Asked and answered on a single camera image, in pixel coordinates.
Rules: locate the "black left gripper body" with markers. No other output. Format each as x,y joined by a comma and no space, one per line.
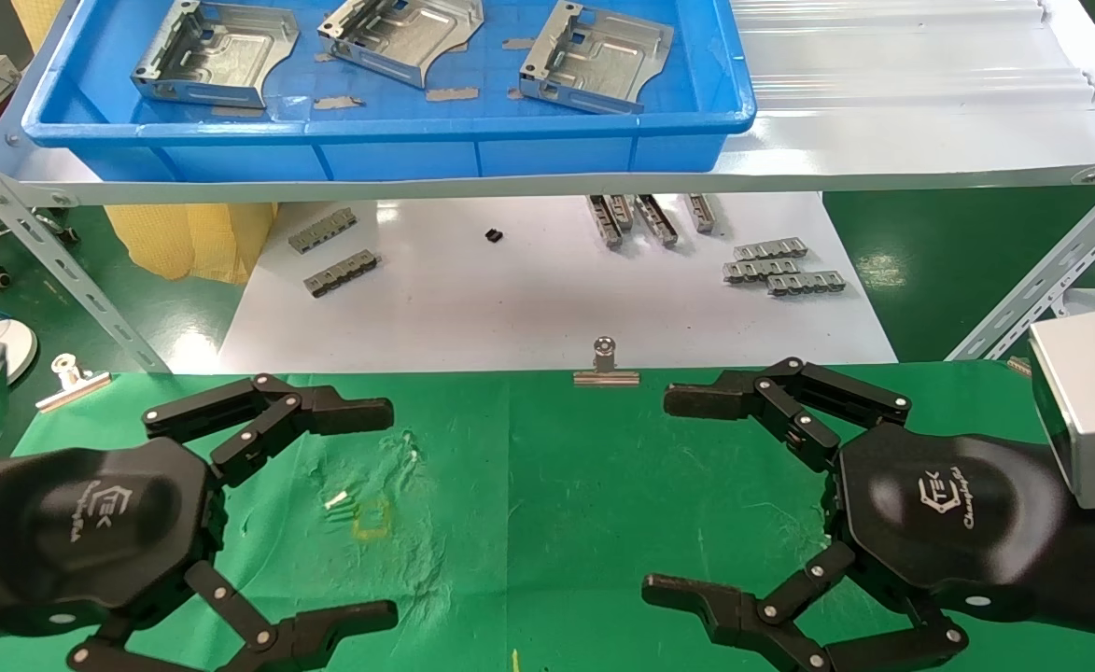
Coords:
90,523

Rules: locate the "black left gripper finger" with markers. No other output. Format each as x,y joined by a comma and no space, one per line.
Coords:
332,627
342,412

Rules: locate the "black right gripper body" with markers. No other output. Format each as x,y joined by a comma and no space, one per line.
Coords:
958,513

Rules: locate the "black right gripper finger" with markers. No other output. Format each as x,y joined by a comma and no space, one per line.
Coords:
706,607
715,398

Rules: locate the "stamped steel bracket plate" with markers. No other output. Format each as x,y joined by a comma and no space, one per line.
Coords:
230,56
407,37
603,56

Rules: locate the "small white screw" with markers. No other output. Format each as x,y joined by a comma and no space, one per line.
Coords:
336,500

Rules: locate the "grey metal connector strip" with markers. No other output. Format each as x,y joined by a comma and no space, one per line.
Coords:
771,249
656,219
323,230
605,222
701,213
342,273
760,271
807,284
624,211

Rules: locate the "green table cloth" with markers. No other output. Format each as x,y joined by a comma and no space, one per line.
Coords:
556,513

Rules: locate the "slotted steel angle brace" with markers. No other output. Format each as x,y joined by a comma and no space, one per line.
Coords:
1042,287
76,285

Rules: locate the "blue plastic tray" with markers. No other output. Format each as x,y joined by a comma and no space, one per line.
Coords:
398,149

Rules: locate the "chrome stool base with castors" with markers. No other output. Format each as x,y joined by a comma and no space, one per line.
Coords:
68,235

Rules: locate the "white metal shelf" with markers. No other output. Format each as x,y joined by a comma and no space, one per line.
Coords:
883,140

